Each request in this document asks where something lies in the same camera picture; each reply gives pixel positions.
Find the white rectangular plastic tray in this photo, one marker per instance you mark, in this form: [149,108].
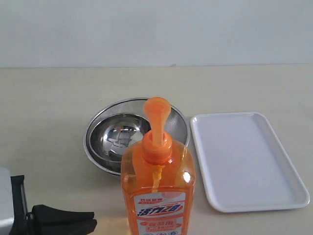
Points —
[243,164]

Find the small stainless steel bowl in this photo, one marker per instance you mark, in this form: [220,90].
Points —
[111,137]

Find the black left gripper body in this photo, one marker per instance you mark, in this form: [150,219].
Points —
[22,224]

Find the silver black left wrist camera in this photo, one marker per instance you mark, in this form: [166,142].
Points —
[6,202]

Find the orange soap pump bottle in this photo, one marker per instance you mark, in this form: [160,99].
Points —
[158,178]

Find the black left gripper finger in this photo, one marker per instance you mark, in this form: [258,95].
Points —
[43,213]
[77,228]

